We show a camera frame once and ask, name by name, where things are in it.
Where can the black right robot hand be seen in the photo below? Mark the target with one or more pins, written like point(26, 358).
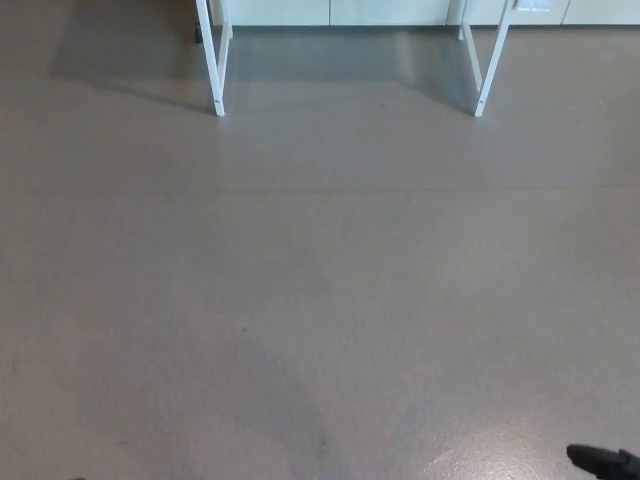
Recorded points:
point(605, 461)

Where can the white cabinet front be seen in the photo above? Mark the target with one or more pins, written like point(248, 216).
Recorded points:
point(380, 11)

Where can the white metal desk leg frame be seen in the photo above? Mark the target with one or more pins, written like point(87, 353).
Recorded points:
point(492, 65)
point(218, 70)

